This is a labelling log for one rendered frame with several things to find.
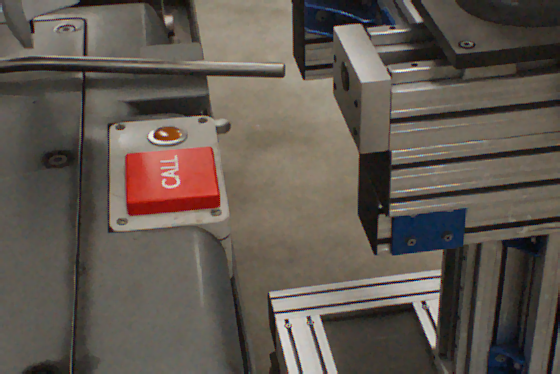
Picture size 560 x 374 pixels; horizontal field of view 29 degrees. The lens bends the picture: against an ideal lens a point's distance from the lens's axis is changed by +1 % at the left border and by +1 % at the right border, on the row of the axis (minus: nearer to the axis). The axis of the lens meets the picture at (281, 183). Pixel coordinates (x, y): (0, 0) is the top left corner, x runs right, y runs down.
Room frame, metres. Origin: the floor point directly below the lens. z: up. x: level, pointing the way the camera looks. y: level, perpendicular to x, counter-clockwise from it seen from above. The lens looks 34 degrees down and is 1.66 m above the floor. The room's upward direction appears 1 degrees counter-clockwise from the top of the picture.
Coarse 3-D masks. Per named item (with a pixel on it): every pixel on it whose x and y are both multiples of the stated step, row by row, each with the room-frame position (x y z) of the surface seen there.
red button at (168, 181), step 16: (128, 160) 0.61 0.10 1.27; (144, 160) 0.61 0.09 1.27; (160, 160) 0.61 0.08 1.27; (176, 160) 0.61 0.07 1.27; (192, 160) 0.61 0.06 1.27; (208, 160) 0.61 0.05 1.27; (128, 176) 0.59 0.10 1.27; (144, 176) 0.59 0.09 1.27; (160, 176) 0.59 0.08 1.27; (176, 176) 0.59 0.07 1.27; (192, 176) 0.59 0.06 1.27; (208, 176) 0.59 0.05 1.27; (128, 192) 0.57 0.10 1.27; (144, 192) 0.57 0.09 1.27; (160, 192) 0.57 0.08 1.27; (176, 192) 0.57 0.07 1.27; (192, 192) 0.57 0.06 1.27; (208, 192) 0.57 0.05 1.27; (128, 208) 0.56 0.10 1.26; (144, 208) 0.56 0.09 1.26; (160, 208) 0.56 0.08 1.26; (176, 208) 0.57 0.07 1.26; (192, 208) 0.57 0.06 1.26
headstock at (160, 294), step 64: (0, 128) 0.68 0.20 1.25; (64, 128) 0.67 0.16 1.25; (0, 192) 0.59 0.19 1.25; (64, 192) 0.59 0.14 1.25; (0, 256) 0.53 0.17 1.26; (64, 256) 0.52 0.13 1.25; (128, 256) 0.52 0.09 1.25; (192, 256) 0.52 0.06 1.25; (0, 320) 0.47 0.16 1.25; (64, 320) 0.46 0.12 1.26; (128, 320) 0.46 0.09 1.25; (192, 320) 0.46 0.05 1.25
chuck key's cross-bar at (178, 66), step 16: (0, 64) 0.75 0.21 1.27; (16, 64) 0.75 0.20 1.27; (32, 64) 0.75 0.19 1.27; (48, 64) 0.75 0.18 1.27; (64, 64) 0.75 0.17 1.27; (80, 64) 0.75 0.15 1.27; (96, 64) 0.75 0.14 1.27; (112, 64) 0.75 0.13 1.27; (128, 64) 0.75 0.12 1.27; (144, 64) 0.75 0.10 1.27; (160, 64) 0.75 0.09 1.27; (176, 64) 0.75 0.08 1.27; (192, 64) 0.75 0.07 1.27; (208, 64) 0.75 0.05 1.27; (224, 64) 0.75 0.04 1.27; (240, 64) 0.75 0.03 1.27; (256, 64) 0.74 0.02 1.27; (272, 64) 0.74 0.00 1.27
